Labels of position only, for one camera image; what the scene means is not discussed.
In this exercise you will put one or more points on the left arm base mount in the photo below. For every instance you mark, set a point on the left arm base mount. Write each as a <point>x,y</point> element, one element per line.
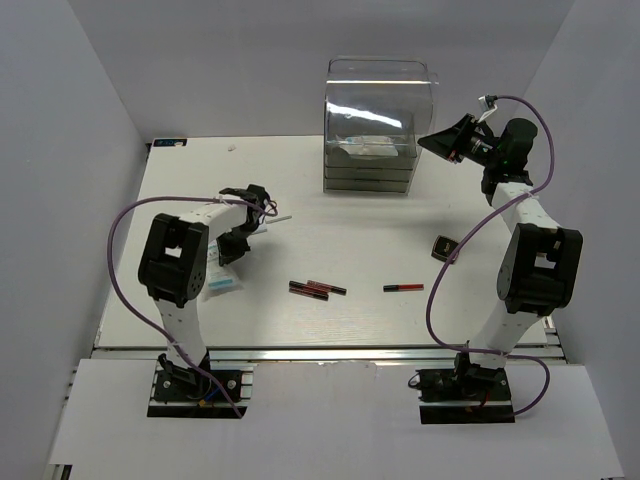
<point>172,398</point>

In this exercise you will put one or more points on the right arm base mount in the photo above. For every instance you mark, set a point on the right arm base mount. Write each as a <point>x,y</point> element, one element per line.
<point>446,398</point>

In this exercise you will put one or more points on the aluminium table rail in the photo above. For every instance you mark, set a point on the aluminium table rail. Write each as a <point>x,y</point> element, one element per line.
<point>547,353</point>

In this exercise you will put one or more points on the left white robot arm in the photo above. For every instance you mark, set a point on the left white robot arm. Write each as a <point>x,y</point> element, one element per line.
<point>173,268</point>

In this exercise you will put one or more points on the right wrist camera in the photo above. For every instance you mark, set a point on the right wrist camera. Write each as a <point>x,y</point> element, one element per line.
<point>488,104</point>

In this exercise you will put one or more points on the blue label sticker left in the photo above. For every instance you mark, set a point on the blue label sticker left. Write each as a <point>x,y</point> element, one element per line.
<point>169,142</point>

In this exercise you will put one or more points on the red lip gloss tube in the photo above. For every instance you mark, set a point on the red lip gloss tube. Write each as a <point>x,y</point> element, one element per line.
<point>403,287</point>

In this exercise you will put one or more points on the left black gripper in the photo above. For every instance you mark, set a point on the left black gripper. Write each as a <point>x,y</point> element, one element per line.
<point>227,254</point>

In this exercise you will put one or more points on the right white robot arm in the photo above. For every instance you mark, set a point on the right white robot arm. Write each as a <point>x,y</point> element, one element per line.
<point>539,269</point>

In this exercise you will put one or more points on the clear acrylic drawer organizer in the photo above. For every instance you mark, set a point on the clear acrylic drawer organizer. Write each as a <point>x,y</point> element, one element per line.
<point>390,96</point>

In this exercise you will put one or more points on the dark red lipstick tube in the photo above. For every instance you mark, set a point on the dark red lipstick tube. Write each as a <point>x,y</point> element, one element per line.
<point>327,287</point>
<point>310,293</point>

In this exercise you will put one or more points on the black gold compact case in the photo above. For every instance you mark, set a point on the black gold compact case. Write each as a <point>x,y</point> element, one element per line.
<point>443,249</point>

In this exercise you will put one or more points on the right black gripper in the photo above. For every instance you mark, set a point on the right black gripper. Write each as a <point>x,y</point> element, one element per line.
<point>452,142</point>

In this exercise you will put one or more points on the white cotton pad packet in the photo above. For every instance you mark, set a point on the white cotton pad packet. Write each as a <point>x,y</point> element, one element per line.
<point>368,146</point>
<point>219,279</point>

